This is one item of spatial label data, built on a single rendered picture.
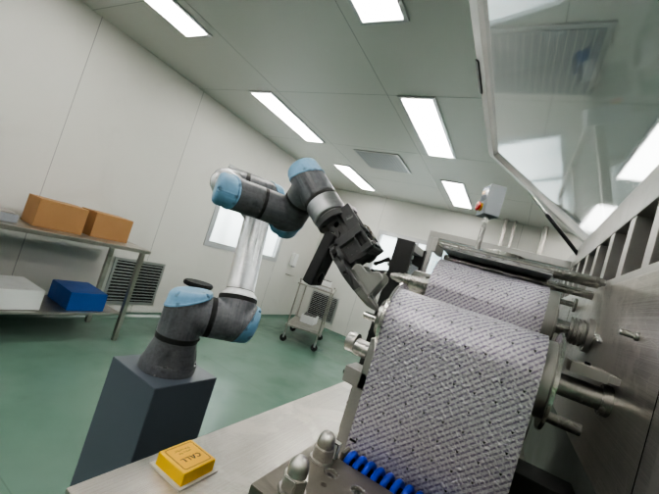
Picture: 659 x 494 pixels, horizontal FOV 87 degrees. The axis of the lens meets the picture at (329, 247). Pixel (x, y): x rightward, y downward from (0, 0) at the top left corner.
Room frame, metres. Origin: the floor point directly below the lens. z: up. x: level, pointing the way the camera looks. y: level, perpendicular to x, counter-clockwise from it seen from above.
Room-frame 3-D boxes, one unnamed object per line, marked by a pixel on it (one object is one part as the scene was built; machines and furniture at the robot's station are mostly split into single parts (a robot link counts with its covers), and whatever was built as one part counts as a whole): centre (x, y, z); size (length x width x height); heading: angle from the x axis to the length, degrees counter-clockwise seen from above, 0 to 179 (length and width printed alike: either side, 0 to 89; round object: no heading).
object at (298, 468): (0.45, -0.05, 1.05); 0.04 x 0.04 x 0.04
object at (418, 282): (0.88, -0.26, 1.34); 0.06 x 0.06 x 0.06; 61
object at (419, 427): (0.54, -0.23, 1.11); 0.23 x 0.01 x 0.18; 61
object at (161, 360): (0.99, 0.33, 0.95); 0.15 x 0.15 x 0.10
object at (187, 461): (0.62, 0.13, 0.91); 0.07 x 0.07 x 0.02; 61
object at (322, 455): (0.54, -0.08, 1.05); 0.04 x 0.04 x 0.04
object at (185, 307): (1.00, 0.33, 1.07); 0.13 x 0.12 x 0.14; 115
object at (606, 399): (0.51, -0.41, 1.25); 0.07 x 0.04 x 0.04; 61
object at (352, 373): (0.70, -0.14, 1.05); 0.06 x 0.05 x 0.31; 61
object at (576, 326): (0.73, -0.53, 1.34); 0.07 x 0.07 x 0.07; 61
